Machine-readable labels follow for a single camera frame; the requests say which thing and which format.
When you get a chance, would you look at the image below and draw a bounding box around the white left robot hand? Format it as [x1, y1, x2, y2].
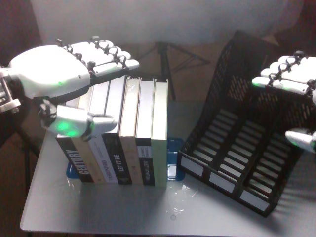
[7, 36, 140, 138]

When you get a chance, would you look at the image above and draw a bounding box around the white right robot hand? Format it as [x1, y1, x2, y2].
[251, 50, 316, 154]

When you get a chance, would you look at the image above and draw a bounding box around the tan hardcover book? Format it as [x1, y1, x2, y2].
[119, 77, 142, 185]

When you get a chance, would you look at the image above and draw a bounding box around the black three-slot file rack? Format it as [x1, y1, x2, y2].
[177, 29, 316, 218]

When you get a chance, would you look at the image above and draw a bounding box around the black book white title spine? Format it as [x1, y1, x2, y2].
[55, 97, 95, 183]

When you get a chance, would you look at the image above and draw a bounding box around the cream spine book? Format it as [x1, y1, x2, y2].
[71, 85, 107, 184]

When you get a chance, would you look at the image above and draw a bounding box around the black and white spine book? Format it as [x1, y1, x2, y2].
[135, 78, 156, 186]

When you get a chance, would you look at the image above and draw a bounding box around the black tripod stand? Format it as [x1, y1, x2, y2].
[122, 41, 212, 101]

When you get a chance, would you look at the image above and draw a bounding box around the light green book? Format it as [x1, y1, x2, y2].
[150, 78, 169, 189]

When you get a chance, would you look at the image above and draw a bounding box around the black book thin white lettering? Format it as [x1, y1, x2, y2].
[102, 76, 133, 185]

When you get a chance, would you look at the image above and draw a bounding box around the blue book stand tray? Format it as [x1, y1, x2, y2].
[66, 137, 187, 183]

